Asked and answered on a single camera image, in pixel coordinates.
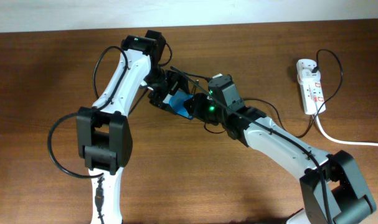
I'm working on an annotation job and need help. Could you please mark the blue-screen Galaxy smartphone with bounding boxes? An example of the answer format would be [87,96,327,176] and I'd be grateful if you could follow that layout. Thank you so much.
[163,90,194,120]

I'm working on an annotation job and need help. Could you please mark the black USB charging cable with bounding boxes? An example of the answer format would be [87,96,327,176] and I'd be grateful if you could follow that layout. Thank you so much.
[203,49,344,139]

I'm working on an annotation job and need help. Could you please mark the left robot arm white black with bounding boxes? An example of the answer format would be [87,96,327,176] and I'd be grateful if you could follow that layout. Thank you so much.
[76,30,192,223]

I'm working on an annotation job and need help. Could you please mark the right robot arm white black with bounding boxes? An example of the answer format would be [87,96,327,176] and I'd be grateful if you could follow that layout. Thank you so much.
[184,75,377,224]

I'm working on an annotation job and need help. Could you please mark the white USB charger adapter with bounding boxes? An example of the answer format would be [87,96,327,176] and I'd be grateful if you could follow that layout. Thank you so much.
[296,58,321,85]

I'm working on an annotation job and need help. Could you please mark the white power strip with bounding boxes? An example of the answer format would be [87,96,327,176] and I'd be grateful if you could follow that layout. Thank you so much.
[297,75,326,115]

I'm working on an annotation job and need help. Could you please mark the white power strip cord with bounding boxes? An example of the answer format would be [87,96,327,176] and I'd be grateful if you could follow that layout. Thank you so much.
[313,114,378,148]

